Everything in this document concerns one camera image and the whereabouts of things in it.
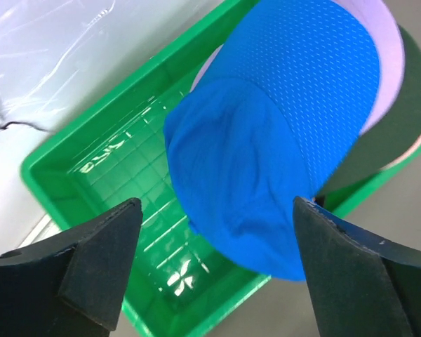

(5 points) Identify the green plastic tray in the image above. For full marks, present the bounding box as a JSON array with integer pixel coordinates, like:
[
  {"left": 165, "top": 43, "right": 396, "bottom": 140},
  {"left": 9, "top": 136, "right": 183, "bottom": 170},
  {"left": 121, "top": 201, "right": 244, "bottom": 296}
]
[{"left": 22, "top": 1, "right": 403, "bottom": 336}]

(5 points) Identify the lavender baseball cap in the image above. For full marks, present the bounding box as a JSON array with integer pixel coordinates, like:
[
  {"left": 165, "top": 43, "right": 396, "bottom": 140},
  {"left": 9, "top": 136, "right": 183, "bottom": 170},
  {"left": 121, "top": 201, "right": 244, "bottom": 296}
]
[{"left": 191, "top": 0, "right": 407, "bottom": 136}]

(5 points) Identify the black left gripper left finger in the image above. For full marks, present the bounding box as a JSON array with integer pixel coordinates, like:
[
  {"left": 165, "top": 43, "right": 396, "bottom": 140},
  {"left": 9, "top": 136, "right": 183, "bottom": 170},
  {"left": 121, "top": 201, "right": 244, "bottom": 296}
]
[{"left": 0, "top": 198, "right": 142, "bottom": 336}]

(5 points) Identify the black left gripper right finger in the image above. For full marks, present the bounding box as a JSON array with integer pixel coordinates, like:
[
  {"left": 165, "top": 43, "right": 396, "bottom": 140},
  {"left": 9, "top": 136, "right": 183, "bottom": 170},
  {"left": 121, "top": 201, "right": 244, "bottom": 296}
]
[{"left": 293, "top": 197, "right": 421, "bottom": 336}]

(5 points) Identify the dark green baseball cap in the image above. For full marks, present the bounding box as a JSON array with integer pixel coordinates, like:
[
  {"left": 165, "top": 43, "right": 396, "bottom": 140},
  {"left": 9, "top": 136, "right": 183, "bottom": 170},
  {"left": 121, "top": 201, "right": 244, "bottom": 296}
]
[{"left": 319, "top": 27, "right": 421, "bottom": 195}]

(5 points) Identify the blue baseball cap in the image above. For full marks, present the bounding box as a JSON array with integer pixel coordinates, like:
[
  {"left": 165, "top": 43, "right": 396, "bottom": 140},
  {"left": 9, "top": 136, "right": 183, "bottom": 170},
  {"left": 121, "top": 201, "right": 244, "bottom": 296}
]
[{"left": 163, "top": 1, "right": 380, "bottom": 281}]

